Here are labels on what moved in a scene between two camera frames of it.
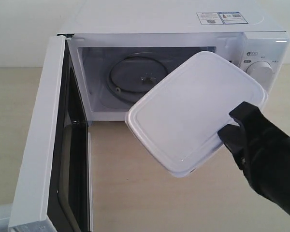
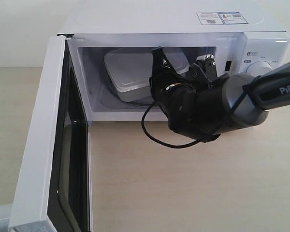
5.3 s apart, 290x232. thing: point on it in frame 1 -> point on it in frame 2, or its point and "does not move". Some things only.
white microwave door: x=53 y=192 does not move
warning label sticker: x=221 y=18 does not move
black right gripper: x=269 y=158 -> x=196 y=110
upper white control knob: x=261 y=71 does not move
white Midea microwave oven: x=124 y=49 does not move
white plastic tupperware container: x=179 y=117 -> x=128 y=71
